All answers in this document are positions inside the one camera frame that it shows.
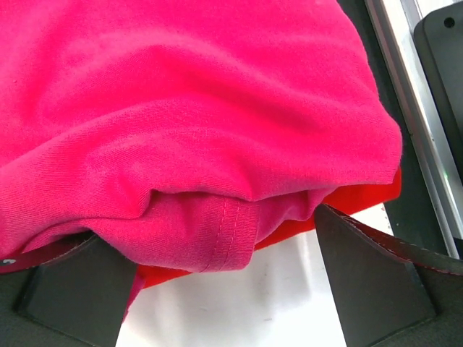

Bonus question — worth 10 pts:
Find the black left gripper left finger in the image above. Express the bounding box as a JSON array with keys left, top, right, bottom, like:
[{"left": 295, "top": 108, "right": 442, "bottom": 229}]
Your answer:
[{"left": 1, "top": 232, "right": 137, "bottom": 347}]

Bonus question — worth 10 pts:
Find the pink t shirt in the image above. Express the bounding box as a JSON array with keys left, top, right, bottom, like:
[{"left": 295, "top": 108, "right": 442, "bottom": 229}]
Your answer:
[{"left": 0, "top": 0, "right": 404, "bottom": 319}]

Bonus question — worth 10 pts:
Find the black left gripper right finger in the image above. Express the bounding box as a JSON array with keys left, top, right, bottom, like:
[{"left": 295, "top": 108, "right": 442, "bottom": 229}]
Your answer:
[{"left": 315, "top": 205, "right": 462, "bottom": 346}]

